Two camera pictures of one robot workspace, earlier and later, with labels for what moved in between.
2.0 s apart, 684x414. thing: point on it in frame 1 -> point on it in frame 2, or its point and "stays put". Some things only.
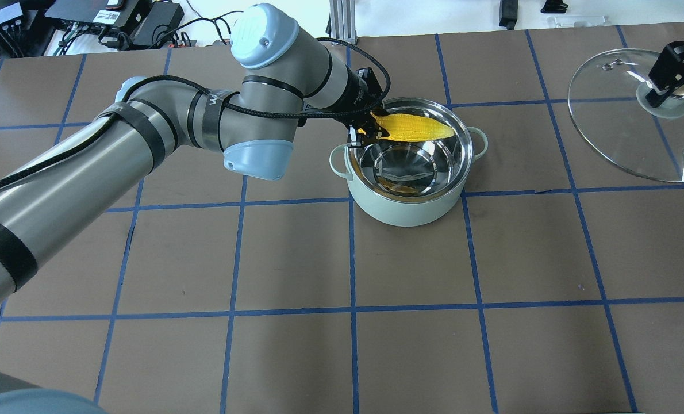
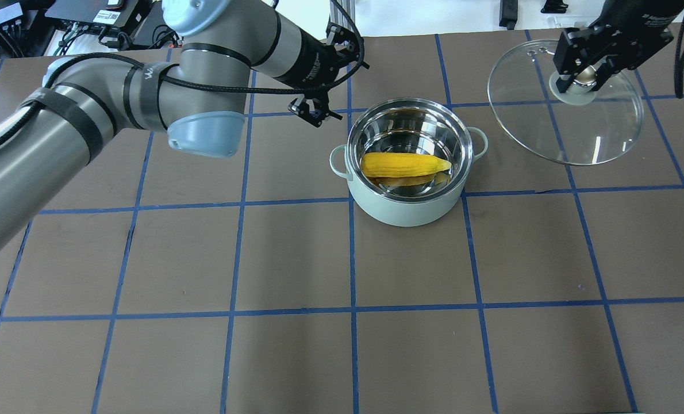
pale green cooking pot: x=412 y=183 stays put
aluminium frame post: x=342 y=20 stays put
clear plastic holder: x=564 y=21 stays put
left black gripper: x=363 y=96 -> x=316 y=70
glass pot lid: x=669 y=142 -> x=578 y=128
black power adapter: x=508 y=13 stays put
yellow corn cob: x=404 y=128 -> x=399 y=164
